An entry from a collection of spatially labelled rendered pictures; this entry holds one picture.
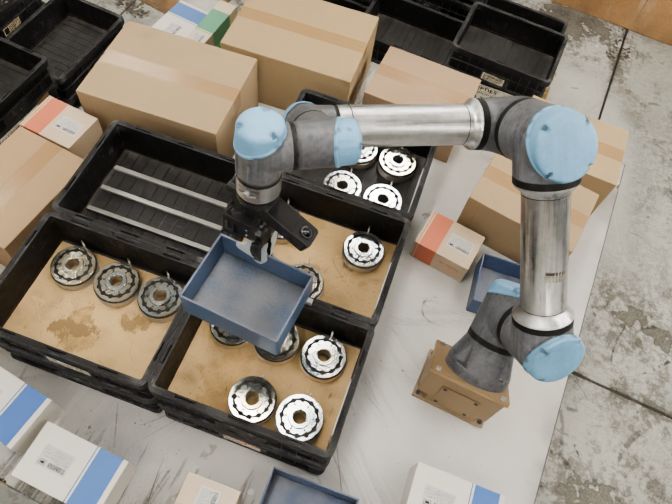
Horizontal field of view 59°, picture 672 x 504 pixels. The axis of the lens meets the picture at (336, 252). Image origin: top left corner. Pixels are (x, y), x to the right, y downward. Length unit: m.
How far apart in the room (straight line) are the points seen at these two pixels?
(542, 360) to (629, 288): 1.62
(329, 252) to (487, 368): 0.47
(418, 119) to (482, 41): 1.60
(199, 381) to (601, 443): 1.59
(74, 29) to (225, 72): 1.13
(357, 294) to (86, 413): 0.69
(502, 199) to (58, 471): 1.24
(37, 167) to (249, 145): 0.91
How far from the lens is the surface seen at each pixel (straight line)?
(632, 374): 2.63
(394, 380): 1.53
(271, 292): 1.18
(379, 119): 1.06
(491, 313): 1.33
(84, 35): 2.75
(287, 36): 1.88
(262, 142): 0.86
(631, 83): 3.60
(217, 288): 1.19
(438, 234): 1.65
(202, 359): 1.39
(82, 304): 1.49
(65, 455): 1.43
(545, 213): 1.10
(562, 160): 1.04
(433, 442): 1.51
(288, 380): 1.36
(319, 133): 0.91
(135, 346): 1.42
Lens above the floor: 2.13
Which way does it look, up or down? 60 degrees down
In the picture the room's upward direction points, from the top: 11 degrees clockwise
